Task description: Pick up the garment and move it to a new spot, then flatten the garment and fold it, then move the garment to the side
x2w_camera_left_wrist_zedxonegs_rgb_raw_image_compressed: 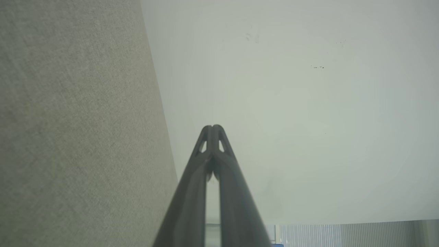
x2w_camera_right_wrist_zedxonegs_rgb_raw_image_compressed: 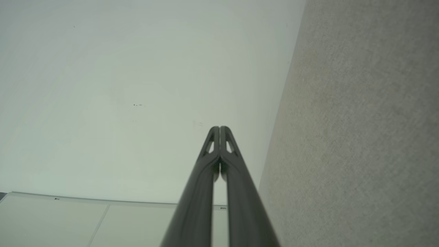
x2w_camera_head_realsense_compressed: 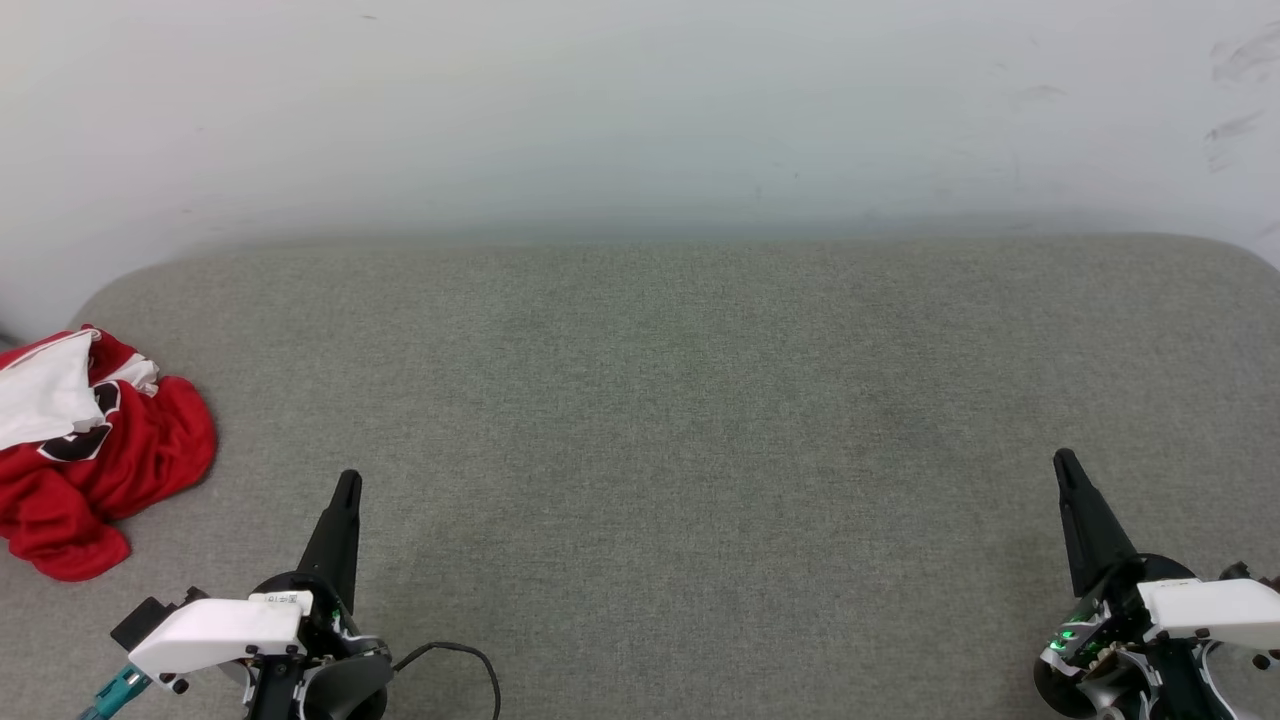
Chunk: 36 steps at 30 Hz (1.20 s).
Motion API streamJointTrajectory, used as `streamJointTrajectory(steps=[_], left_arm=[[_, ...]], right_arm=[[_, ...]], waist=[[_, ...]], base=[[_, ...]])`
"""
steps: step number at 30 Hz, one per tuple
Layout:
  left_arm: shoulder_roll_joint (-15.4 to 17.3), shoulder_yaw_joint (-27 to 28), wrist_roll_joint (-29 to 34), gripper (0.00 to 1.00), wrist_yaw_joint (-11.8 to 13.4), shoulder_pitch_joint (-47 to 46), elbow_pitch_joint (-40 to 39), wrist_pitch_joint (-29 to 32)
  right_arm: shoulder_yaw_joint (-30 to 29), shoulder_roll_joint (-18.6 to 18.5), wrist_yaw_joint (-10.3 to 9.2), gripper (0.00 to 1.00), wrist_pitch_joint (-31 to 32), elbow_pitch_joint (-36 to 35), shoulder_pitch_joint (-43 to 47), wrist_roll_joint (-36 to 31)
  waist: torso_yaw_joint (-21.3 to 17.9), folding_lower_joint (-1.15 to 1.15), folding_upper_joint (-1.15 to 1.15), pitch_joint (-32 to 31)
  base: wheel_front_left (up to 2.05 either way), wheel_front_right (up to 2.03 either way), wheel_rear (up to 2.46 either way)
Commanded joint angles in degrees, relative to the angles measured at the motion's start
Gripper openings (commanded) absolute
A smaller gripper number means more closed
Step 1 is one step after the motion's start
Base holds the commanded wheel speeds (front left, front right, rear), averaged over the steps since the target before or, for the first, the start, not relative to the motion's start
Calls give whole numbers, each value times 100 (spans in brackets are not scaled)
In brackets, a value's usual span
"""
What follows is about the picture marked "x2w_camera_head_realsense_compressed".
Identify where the teal cable connector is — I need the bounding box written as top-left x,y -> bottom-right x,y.
78,665 -> 153,720

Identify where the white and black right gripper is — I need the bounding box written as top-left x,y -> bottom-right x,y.
1035,448 -> 1280,719

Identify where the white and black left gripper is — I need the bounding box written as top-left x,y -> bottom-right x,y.
128,470 -> 393,720

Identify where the red Bulls 23 jersey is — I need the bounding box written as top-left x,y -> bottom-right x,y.
0,325 -> 219,583

